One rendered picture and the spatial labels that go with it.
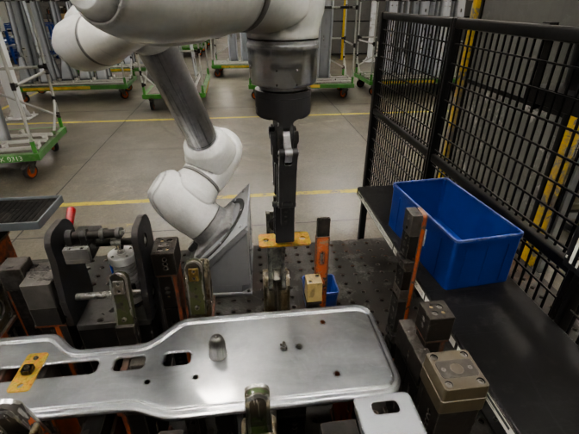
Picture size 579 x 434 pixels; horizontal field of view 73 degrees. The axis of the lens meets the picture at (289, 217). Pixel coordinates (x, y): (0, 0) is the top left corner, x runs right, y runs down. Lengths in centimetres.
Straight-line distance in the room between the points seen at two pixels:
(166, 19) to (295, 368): 60
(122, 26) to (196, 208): 99
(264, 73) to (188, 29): 14
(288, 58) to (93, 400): 63
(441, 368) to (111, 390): 56
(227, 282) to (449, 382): 83
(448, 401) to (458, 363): 6
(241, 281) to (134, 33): 105
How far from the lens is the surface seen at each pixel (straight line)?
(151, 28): 38
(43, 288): 97
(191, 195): 133
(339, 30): 1279
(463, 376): 74
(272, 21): 47
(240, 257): 128
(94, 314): 101
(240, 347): 80
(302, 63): 50
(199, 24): 40
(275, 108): 51
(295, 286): 141
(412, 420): 73
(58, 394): 83
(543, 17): 285
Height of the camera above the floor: 159
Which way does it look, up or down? 29 degrees down
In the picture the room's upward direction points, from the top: straight up
